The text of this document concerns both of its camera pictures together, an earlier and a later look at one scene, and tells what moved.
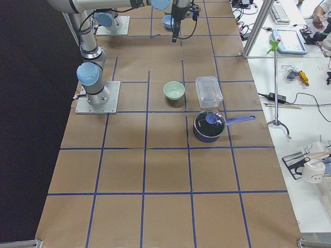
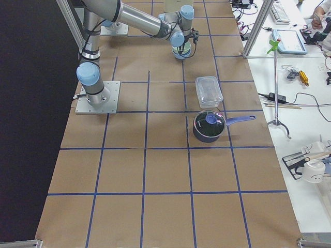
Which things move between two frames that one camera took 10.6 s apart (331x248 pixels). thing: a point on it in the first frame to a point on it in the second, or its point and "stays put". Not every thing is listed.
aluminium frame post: x=263 y=12 stays put
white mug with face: x=313 y=171 stays put
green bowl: x=174 y=90 to x=186 y=48
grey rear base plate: x=120 y=26 stays put
